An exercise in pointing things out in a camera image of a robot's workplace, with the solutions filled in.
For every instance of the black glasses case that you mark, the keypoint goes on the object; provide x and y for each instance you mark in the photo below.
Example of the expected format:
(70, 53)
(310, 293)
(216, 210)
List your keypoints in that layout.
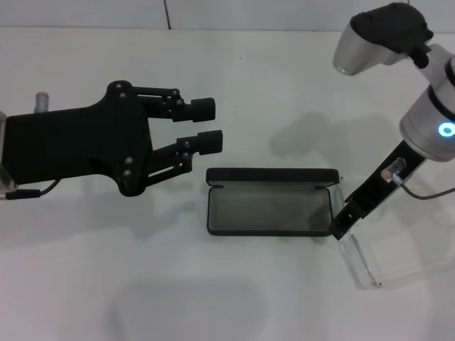
(266, 213)

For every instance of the right wrist camera mount bracket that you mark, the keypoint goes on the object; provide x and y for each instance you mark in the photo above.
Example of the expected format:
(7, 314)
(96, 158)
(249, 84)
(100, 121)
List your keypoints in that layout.
(421, 57)

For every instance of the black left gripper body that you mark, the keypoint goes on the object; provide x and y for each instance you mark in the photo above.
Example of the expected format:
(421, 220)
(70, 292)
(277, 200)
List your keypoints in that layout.
(71, 142)

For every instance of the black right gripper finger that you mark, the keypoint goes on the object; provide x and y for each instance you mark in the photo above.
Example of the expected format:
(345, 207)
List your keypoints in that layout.
(345, 223)

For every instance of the silver cylindrical left wrist stub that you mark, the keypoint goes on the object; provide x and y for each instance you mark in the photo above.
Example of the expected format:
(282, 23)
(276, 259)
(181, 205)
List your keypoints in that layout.
(42, 101)

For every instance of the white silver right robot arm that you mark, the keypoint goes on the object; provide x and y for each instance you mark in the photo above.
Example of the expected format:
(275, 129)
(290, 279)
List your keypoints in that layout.
(433, 106)

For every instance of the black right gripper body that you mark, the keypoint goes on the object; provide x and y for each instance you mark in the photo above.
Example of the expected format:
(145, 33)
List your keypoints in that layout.
(373, 192)

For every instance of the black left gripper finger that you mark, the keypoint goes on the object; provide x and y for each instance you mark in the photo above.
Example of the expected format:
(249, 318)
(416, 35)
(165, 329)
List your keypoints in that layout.
(204, 109)
(209, 142)

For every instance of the clear white glasses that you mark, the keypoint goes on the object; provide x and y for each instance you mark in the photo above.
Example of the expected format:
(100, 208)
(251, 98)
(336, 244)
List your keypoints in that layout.
(357, 264)

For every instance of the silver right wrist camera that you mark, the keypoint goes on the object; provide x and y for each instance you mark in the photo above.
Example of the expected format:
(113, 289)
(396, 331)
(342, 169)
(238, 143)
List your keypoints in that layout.
(362, 46)

